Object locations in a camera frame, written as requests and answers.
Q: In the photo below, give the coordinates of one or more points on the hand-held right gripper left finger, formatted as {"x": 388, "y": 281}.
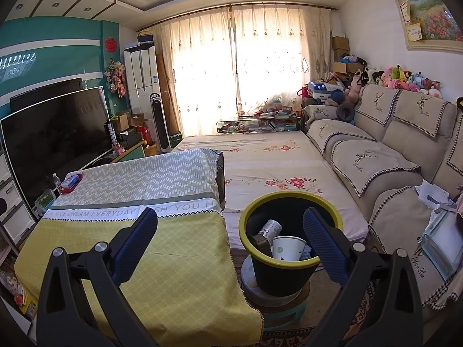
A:
{"x": 134, "y": 247}

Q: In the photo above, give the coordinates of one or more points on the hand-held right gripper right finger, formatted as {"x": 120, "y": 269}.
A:
{"x": 325, "y": 247}

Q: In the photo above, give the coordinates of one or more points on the white paper cup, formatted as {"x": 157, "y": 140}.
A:
{"x": 287, "y": 249}

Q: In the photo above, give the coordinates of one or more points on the black bin with yellow rim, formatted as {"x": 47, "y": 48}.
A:
{"x": 275, "y": 278}

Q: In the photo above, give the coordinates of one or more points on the brown box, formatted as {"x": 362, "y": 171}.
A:
{"x": 261, "y": 244}

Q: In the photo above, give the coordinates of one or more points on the yellow grey printed tablecloth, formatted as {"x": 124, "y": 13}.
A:
{"x": 181, "y": 260}

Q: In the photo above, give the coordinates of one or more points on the patterned rug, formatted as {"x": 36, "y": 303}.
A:
{"x": 325, "y": 314}

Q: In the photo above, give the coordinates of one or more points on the green plastic stool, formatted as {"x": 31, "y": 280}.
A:
{"x": 285, "y": 316}

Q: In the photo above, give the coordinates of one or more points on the grey round tin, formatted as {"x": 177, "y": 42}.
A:
{"x": 251, "y": 285}

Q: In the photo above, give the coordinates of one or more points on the red tissue box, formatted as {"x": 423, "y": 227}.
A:
{"x": 70, "y": 183}

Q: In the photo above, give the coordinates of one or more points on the green television cabinet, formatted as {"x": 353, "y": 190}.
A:
{"x": 130, "y": 152}

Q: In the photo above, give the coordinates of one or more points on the floral bedsheet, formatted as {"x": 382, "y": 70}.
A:
{"x": 275, "y": 162}

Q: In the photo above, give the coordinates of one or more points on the clear water bottle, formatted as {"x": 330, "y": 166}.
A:
{"x": 56, "y": 183}

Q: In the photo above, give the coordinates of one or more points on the clear green container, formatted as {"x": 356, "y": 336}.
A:
{"x": 45, "y": 199}

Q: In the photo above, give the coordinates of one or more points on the black box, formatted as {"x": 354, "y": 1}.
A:
{"x": 130, "y": 139}

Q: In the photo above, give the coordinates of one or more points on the beige sofa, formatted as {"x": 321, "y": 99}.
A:
{"x": 383, "y": 151}

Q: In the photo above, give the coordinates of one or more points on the red canister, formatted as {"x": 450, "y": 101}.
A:
{"x": 146, "y": 134}

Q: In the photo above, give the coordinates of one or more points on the stack of plastic folders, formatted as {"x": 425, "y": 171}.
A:
{"x": 441, "y": 242}

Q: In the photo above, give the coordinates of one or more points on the dark green box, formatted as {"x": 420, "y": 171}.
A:
{"x": 175, "y": 139}

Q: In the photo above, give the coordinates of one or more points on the loose white papers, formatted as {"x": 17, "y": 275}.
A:
{"x": 430, "y": 195}

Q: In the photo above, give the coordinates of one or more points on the colourful toy pile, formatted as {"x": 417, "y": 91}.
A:
{"x": 21, "y": 296}

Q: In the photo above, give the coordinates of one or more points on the white tower fan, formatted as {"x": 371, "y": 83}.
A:
{"x": 160, "y": 123}

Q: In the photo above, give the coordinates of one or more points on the white drawer cabinet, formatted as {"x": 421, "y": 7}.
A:
{"x": 14, "y": 202}

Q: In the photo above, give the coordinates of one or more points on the small cardboard box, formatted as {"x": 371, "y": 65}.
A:
{"x": 139, "y": 120}
{"x": 123, "y": 120}

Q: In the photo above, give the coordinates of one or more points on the large black television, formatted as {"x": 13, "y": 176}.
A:
{"x": 54, "y": 141}

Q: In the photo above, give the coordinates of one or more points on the pink backpack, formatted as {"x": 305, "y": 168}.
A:
{"x": 460, "y": 206}

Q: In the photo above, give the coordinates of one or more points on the pile of books and toys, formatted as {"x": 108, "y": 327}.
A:
{"x": 275, "y": 115}

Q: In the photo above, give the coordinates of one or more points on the glass coffee table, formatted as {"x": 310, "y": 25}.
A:
{"x": 226, "y": 128}

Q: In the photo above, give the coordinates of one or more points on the blue knit hat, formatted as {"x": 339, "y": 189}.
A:
{"x": 337, "y": 96}

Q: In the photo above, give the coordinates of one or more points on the tall cardboard panel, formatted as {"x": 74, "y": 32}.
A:
{"x": 170, "y": 94}

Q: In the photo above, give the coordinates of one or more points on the red bag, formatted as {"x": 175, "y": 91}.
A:
{"x": 302, "y": 91}

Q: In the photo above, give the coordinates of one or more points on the star print bag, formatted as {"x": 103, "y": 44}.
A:
{"x": 320, "y": 86}

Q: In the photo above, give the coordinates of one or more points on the pink teddy plush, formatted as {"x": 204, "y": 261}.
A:
{"x": 352, "y": 88}

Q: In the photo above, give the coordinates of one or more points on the artificial flower decoration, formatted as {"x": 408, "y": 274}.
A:
{"x": 115, "y": 79}

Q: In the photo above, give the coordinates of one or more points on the white standing air conditioner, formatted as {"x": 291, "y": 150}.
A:
{"x": 141, "y": 76}

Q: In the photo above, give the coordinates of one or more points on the small black television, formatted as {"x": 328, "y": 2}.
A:
{"x": 43, "y": 90}

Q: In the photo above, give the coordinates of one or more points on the row of plush toys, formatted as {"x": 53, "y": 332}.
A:
{"x": 398, "y": 77}

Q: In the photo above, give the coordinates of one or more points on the cream embroidered curtain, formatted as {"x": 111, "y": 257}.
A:
{"x": 282, "y": 50}
{"x": 195, "y": 68}

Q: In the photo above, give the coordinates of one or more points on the black red mouse plush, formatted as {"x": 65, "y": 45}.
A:
{"x": 459, "y": 104}

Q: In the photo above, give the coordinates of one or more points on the blue box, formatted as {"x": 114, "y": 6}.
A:
{"x": 145, "y": 39}

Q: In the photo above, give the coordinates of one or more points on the framed flower painting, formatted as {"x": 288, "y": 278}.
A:
{"x": 430, "y": 14}

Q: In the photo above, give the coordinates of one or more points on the curtain rod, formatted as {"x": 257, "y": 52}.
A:
{"x": 231, "y": 6}

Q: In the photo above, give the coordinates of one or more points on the red round wall ornament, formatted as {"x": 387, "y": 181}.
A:
{"x": 110, "y": 44}

